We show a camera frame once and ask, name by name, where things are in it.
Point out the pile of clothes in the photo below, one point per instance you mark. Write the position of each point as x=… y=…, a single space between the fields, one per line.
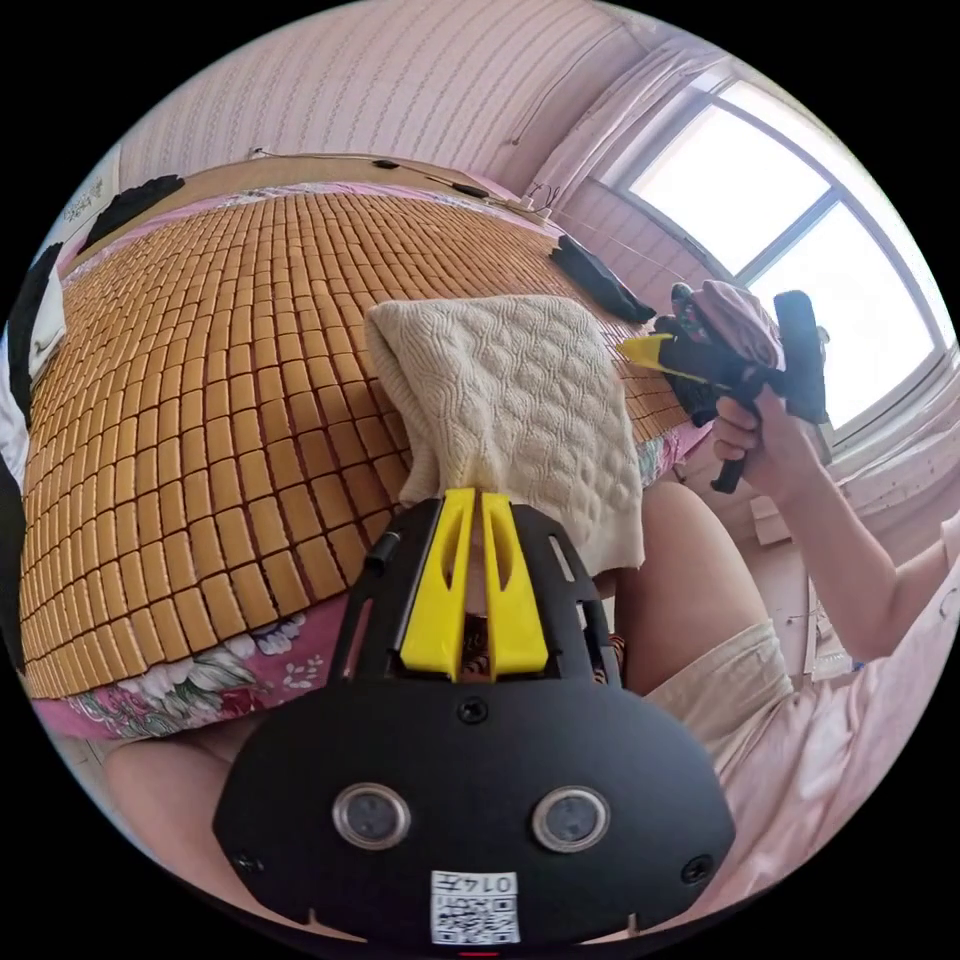
x=30 y=337

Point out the pink curtain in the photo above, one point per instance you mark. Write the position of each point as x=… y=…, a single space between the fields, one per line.
x=607 y=112

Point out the pink floral garment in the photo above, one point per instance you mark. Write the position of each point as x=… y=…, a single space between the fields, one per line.
x=731 y=319

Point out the person's right hand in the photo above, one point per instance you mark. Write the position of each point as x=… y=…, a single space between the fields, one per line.
x=765 y=442

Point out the bed with woven mat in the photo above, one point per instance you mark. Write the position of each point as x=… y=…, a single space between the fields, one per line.
x=202 y=390

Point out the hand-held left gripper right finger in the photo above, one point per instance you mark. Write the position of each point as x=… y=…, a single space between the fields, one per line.
x=517 y=600

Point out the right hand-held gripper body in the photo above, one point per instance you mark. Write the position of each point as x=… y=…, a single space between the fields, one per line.
x=720 y=360

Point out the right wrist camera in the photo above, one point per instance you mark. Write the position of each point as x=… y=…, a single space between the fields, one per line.
x=802 y=352

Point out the window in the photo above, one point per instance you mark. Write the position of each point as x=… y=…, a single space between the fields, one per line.
x=795 y=225

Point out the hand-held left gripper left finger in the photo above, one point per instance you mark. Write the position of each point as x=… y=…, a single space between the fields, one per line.
x=433 y=592

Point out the person's body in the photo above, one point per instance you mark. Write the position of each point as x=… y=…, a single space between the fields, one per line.
x=750 y=690

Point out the black garment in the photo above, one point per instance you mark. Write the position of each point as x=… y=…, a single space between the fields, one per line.
x=131 y=206
x=604 y=277

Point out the person's right forearm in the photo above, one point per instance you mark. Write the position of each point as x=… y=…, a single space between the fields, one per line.
x=862 y=547

